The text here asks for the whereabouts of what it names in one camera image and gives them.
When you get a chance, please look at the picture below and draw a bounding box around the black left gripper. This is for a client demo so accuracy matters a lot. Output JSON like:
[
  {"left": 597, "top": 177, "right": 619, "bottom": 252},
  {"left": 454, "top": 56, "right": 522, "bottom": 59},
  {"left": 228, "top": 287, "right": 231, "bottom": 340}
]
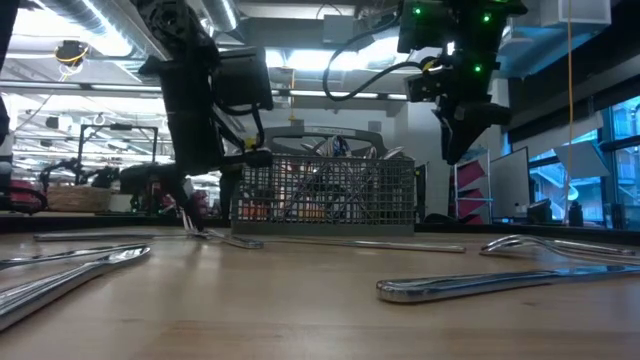
[{"left": 138, "top": 47, "right": 274, "bottom": 232}]

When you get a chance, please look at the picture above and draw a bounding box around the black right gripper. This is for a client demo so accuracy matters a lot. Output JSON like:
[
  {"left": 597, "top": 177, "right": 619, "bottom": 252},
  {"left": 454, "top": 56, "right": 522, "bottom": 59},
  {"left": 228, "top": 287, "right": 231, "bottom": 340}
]
[{"left": 397, "top": 0, "right": 514, "bottom": 167}]

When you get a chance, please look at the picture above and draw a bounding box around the stainless steel fork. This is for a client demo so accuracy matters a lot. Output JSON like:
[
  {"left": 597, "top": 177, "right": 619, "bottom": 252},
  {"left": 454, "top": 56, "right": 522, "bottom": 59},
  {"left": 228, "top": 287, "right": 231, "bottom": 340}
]
[{"left": 180, "top": 209, "right": 265, "bottom": 250}]

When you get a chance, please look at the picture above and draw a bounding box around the stainless steel table knife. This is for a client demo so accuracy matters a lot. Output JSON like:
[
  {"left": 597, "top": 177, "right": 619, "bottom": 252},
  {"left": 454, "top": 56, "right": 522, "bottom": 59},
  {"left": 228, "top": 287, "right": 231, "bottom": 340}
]
[
  {"left": 0, "top": 242, "right": 147, "bottom": 268},
  {"left": 269, "top": 238, "right": 467, "bottom": 254},
  {"left": 0, "top": 245, "right": 152, "bottom": 334},
  {"left": 375, "top": 263, "right": 640, "bottom": 305}
]

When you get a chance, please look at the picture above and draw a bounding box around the stainless steel spoon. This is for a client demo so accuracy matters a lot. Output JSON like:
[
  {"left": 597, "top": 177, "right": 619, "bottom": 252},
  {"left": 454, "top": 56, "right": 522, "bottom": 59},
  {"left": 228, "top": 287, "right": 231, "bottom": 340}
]
[
  {"left": 487, "top": 233, "right": 640, "bottom": 257},
  {"left": 478, "top": 238, "right": 640, "bottom": 267}
]

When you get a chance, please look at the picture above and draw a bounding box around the white board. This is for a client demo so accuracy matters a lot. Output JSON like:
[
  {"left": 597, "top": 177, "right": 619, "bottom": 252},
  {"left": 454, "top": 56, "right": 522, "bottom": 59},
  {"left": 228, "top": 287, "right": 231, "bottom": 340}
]
[{"left": 488, "top": 146, "right": 532, "bottom": 222}]

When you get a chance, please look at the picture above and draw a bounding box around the white angled panel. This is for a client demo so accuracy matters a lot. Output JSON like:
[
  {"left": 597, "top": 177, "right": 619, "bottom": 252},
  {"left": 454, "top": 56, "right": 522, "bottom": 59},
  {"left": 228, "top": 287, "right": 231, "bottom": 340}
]
[{"left": 552, "top": 139, "right": 612, "bottom": 181}]

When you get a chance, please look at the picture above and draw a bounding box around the grey mesh cutlery basket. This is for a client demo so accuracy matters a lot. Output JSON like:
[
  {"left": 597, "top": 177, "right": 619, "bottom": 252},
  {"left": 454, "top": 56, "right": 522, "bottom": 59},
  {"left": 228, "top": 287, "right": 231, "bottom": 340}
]
[{"left": 230, "top": 124, "right": 417, "bottom": 238}]

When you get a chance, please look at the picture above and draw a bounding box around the wicker basket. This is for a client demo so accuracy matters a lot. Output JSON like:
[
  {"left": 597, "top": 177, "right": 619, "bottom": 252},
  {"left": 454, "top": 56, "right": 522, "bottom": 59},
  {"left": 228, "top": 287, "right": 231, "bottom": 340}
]
[{"left": 46, "top": 185, "right": 115, "bottom": 214}]

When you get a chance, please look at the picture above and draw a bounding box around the black bottle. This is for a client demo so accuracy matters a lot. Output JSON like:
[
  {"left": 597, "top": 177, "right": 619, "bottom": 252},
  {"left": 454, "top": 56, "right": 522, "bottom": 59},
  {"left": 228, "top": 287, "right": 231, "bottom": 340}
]
[{"left": 568, "top": 200, "right": 585, "bottom": 229}]

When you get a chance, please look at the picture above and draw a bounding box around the grey ceiling box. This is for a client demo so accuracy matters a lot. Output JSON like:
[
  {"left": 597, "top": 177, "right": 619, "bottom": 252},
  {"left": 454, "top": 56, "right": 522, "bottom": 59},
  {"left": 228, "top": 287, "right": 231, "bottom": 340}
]
[{"left": 322, "top": 13, "right": 371, "bottom": 50}]

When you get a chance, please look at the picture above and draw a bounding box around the long ceiling light strip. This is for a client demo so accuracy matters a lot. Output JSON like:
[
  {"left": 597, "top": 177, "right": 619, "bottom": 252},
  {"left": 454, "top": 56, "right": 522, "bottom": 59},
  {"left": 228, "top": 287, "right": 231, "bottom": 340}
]
[{"left": 0, "top": 79, "right": 411, "bottom": 101}]

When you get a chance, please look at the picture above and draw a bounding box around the red black background object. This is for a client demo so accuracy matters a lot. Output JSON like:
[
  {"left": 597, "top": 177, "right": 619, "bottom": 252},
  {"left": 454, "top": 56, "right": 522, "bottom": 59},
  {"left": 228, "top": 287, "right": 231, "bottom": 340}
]
[{"left": 0, "top": 178, "right": 55, "bottom": 215}]

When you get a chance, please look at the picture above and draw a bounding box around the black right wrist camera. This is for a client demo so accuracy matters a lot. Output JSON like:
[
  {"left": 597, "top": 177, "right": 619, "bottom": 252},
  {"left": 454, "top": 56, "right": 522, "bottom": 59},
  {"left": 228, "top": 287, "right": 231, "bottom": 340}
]
[{"left": 403, "top": 72, "right": 450, "bottom": 105}]

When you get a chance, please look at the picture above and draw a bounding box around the black left camera cable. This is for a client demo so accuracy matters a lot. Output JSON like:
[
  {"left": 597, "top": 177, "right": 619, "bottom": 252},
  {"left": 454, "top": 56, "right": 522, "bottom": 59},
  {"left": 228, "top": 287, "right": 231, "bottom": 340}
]
[{"left": 212, "top": 97, "right": 267, "bottom": 151}]

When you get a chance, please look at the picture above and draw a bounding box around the black frame clamp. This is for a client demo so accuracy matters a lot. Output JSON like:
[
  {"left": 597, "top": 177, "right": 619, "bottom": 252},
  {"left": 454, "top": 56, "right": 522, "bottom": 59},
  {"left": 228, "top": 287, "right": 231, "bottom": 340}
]
[{"left": 415, "top": 162, "right": 428, "bottom": 225}]

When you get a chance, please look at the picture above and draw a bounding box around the yellow hanging cord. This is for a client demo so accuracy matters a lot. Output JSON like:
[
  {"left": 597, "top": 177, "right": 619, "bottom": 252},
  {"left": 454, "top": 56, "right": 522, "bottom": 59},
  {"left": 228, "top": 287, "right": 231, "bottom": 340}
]
[{"left": 566, "top": 0, "right": 575, "bottom": 224}]

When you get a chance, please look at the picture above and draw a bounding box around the black background station frame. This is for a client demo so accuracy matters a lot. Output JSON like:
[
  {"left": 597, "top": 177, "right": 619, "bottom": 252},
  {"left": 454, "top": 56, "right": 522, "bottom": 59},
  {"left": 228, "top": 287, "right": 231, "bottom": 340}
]
[{"left": 76, "top": 123, "right": 160, "bottom": 214}]

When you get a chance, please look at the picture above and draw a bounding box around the black ceiling cable reel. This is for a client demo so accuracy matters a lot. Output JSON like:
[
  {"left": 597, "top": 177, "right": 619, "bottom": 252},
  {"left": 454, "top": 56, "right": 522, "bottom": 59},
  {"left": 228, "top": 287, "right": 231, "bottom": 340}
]
[{"left": 53, "top": 39, "right": 91, "bottom": 70}]

